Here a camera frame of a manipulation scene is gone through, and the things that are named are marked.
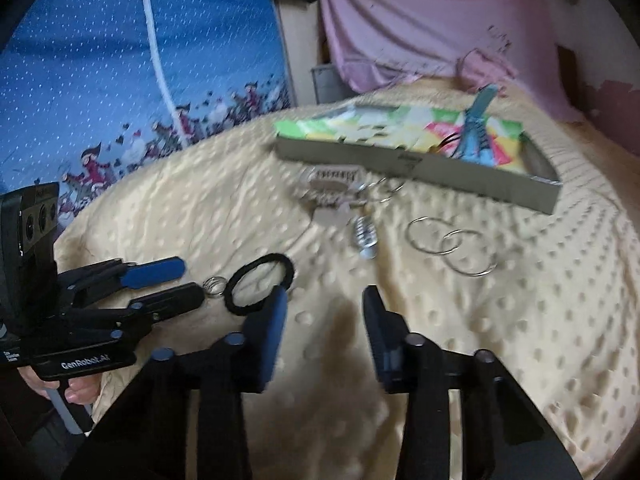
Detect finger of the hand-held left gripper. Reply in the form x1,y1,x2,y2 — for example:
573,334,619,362
70,282,206,341
60,256,187,311

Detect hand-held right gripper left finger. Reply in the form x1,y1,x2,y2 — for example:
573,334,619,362
62,285,290,480

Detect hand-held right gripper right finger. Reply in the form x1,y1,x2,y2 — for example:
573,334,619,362
362,285,583,480

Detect black hair tie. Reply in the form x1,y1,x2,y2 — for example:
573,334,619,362
222,253,294,317

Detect shallow grey box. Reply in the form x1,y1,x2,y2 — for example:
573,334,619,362
273,102,562,215

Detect blue plastic clip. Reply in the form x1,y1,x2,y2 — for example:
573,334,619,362
452,85,498,163

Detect person's left hand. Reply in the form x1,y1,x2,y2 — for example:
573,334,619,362
17,367,101,406

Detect yellow dotted blanket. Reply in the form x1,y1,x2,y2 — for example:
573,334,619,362
52,77,636,480

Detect silver key rings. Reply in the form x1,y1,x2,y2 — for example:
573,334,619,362
357,176,406,204

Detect blue dotted printed curtain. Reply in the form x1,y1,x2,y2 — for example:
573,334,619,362
0,0,293,221

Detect colourful paper sheet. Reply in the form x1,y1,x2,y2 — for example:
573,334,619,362
280,105,526,166

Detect white drawer cabinet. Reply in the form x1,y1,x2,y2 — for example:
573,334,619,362
310,62,333,106

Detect wooden panel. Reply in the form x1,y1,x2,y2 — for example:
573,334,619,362
274,0,326,108

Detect pink crumpled cloth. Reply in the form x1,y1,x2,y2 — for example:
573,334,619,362
457,50,521,96

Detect pink hung sheet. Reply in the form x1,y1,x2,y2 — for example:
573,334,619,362
315,0,586,123

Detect silver spring keychain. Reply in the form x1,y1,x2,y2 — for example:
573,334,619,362
352,215,378,261

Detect silver hoop ring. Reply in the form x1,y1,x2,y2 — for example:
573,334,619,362
442,230,498,277
406,217,453,256

